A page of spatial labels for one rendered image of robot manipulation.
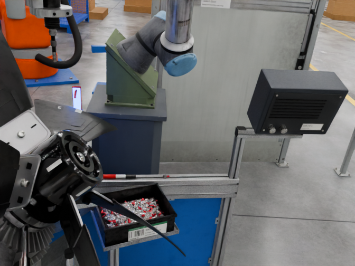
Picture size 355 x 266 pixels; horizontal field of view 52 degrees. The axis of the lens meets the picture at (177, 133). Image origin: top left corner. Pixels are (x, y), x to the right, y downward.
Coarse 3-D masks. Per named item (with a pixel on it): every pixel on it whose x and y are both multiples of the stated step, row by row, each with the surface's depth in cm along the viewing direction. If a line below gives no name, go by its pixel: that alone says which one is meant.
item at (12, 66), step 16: (0, 32) 71; (0, 48) 68; (0, 64) 66; (16, 64) 69; (0, 80) 65; (16, 80) 67; (0, 96) 64; (16, 96) 65; (0, 112) 63; (16, 112) 65
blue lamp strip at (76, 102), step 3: (75, 90) 105; (78, 90) 105; (78, 93) 105; (78, 96) 106; (75, 99) 106; (78, 99) 106; (75, 102) 106; (78, 102) 107; (75, 105) 107; (78, 105) 107; (78, 108) 107
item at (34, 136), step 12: (12, 120) 64; (24, 120) 65; (36, 120) 66; (0, 132) 63; (12, 132) 64; (36, 132) 66; (48, 132) 66; (12, 144) 63; (24, 144) 64; (36, 144) 65
